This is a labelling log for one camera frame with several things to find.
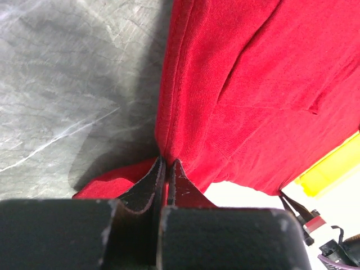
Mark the yellow plastic tray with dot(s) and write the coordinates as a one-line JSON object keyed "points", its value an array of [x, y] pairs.
{"points": [[332, 169]]}

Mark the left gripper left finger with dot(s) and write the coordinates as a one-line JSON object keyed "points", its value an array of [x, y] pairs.
{"points": [[138, 219]]}

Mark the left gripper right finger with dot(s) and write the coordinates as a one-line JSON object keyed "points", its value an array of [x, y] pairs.
{"points": [[182, 192]]}

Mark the red t shirt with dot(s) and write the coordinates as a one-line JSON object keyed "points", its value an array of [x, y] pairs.
{"points": [[255, 92]]}

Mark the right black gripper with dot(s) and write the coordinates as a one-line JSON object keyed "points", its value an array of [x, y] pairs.
{"points": [[325, 241]]}

